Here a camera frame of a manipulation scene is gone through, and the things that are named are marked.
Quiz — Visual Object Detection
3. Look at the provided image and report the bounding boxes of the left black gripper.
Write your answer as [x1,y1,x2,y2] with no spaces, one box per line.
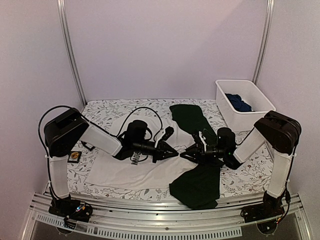
[133,140,179,164]

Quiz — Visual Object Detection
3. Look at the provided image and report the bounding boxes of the white green raglan t-shirt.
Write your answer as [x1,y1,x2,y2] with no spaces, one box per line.
[85,104,222,210]

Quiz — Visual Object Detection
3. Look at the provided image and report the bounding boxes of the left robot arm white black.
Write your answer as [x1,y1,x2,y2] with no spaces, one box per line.
[38,106,178,217]

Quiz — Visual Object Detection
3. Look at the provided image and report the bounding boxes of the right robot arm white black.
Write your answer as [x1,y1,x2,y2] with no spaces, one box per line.
[180,110,302,199]

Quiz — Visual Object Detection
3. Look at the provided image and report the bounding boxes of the yellow round brooch brown flowers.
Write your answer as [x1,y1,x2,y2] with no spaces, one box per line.
[70,151,80,160]

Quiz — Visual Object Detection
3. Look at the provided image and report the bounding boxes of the white plastic bin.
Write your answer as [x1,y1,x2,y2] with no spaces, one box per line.
[215,79,276,132]

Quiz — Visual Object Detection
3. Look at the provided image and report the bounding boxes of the floral patterned table mat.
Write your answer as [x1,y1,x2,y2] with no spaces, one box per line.
[67,99,273,202]

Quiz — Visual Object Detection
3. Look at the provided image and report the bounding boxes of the dark blue cloth in bin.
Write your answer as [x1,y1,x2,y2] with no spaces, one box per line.
[225,93,252,112]

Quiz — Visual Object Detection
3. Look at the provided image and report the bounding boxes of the black display box far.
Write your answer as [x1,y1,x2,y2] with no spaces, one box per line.
[81,141,96,152]

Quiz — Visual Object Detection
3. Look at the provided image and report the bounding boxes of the black display box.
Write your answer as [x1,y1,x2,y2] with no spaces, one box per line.
[81,141,96,152]
[67,151,82,164]

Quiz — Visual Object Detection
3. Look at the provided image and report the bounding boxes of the black display box near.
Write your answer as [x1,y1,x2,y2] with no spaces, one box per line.
[67,151,82,164]

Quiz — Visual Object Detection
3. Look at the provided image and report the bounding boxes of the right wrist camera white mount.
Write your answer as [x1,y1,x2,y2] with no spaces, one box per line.
[192,131,208,153]

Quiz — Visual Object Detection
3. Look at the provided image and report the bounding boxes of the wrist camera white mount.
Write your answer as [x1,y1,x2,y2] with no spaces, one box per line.
[192,131,208,153]
[154,126,174,148]

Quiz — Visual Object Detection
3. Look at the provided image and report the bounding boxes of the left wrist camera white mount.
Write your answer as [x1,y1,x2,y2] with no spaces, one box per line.
[154,126,174,148]

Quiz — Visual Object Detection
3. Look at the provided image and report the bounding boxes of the aluminium front rail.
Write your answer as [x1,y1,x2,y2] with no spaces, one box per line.
[21,192,312,240]

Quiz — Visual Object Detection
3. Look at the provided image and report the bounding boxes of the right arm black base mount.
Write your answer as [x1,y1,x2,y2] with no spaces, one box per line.
[240,192,285,223]

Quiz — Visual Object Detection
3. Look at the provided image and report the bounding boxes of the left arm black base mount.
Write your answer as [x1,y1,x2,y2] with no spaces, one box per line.
[48,199,93,223]

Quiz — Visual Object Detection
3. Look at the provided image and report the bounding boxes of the right aluminium frame post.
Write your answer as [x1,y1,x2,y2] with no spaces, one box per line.
[252,0,275,85]

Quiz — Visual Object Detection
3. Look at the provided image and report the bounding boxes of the aluminium frame post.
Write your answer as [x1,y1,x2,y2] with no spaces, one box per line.
[56,0,88,107]
[252,0,275,85]

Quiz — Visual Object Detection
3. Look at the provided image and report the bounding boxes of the left aluminium frame post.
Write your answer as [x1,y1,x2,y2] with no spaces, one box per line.
[56,0,88,107]

